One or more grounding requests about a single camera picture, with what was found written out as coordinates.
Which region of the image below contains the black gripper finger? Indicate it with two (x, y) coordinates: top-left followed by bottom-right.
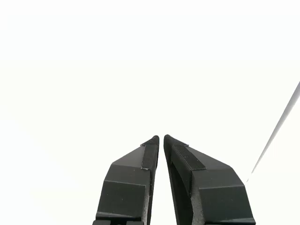
(92, 135), (160, 225)
(163, 134), (256, 225)

